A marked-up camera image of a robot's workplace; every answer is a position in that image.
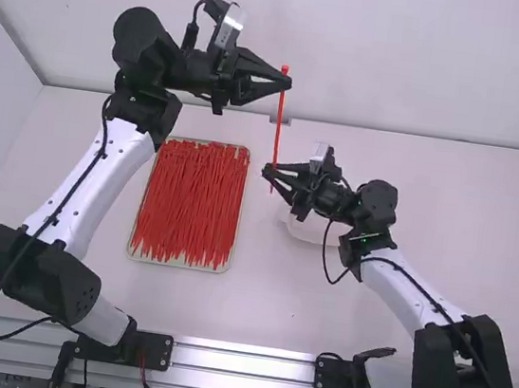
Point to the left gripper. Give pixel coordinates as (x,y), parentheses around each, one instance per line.
(204,72)

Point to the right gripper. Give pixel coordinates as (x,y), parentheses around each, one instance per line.
(322,188)

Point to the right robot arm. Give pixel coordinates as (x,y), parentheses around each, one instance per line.
(418,296)

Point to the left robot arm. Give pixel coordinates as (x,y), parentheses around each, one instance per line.
(99,173)

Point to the pale tray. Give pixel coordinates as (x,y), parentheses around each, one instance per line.
(132,256)

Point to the silver rails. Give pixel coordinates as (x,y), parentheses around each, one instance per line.
(242,359)

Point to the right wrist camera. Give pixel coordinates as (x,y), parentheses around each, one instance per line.
(320,156)

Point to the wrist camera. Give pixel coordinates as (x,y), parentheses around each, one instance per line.
(320,156)
(229,22)

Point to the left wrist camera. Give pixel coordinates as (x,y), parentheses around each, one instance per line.
(229,22)

